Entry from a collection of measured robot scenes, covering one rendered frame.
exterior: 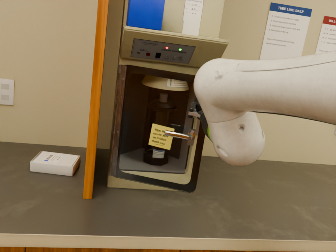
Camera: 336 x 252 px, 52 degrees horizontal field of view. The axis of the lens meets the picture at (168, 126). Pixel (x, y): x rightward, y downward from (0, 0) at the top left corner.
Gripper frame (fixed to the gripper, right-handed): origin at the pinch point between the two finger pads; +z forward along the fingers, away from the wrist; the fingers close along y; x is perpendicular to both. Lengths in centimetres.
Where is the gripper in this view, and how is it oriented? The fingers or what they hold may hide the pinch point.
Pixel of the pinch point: (199, 104)
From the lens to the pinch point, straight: 108.1
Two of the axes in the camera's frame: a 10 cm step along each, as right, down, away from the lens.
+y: -9.8, -0.8, -1.9
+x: -1.3, 9.6, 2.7
